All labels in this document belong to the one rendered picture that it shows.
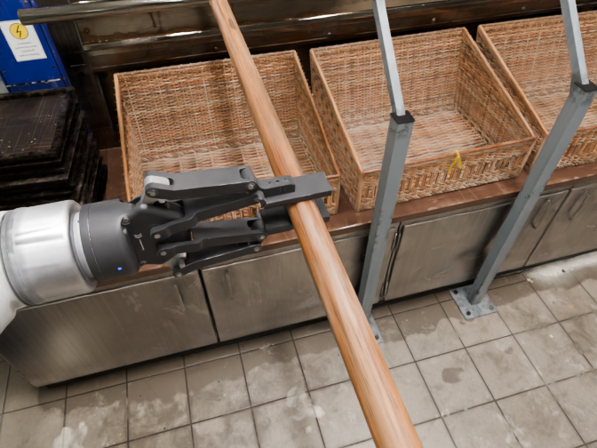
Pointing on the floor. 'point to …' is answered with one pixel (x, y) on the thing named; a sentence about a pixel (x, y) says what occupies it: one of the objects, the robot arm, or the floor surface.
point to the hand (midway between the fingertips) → (295, 202)
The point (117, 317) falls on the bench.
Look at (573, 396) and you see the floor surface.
